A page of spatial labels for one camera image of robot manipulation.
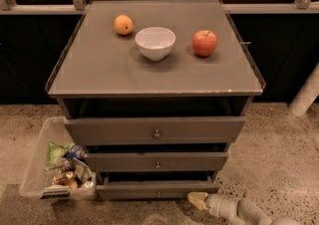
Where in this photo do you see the white ceramic bowl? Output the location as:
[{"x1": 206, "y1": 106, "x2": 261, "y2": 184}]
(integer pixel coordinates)
[{"x1": 135, "y1": 27, "x2": 176, "y2": 62}]

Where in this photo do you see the blue snack packet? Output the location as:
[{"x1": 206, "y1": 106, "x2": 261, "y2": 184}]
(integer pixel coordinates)
[{"x1": 66, "y1": 145, "x2": 85, "y2": 160}]

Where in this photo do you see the grey middle drawer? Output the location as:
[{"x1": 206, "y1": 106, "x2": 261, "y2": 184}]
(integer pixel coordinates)
[{"x1": 85, "y1": 152, "x2": 228, "y2": 172}]

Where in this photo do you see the green snack bag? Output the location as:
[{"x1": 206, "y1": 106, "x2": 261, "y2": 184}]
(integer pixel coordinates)
[{"x1": 46, "y1": 141, "x2": 74, "y2": 169}]

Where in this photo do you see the white cylindrical post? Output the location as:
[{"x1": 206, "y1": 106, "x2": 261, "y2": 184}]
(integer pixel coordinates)
[{"x1": 288, "y1": 63, "x2": 319, "y2": 116}]

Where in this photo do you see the brown snack packet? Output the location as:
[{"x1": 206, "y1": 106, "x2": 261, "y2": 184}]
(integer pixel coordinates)
[{"x1": 52, "y1": 171, "x2": 78, "y2": 189}]

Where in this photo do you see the grey bottom drawer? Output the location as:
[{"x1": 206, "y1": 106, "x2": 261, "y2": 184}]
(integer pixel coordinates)
[{"x1": 97, "y1": 171, "x2": 219, "y2": 199}]

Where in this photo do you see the grey drawer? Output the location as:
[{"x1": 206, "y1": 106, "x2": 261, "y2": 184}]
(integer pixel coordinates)
[
  {"x1": 64, "y1": 116, "x2": 245, "y2": 145},
  {"x1": 85, "y1": 152, "x2": 228, "y2": 172},
  {"x1": 97, "y1": 171, "x2": 219, "y2": 199}
]

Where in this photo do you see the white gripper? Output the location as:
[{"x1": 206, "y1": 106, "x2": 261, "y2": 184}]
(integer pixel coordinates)
[{"x1": 187, "y1": 192, "x2": 237, "y2": 219}]

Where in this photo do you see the grey drawer cabinet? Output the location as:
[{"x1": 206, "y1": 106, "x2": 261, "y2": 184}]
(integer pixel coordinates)
[{"x1": 45, "y1": 0, "x2": 266, "y2": 183}]

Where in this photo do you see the orange fruit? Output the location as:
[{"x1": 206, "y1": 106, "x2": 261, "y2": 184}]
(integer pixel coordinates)
[{"x1": 114, "y1": 15, "x2": 134, "y2": 35}]

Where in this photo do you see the red apple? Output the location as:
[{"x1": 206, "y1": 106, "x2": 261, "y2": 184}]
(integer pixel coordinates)
[{"x1": 192, "y1": 30, "x2": 217, "y2": 57}]

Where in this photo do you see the clear plastic bin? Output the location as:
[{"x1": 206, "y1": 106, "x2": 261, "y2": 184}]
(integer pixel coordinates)
[{"x1": 19, "y1": 116, "x2": 97, "y2": 200}]

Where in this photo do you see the grey top drawer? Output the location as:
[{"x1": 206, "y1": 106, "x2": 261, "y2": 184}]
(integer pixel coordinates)
[{"x1": 64, "y1": 116, "x2": 245, "y2": 145}]

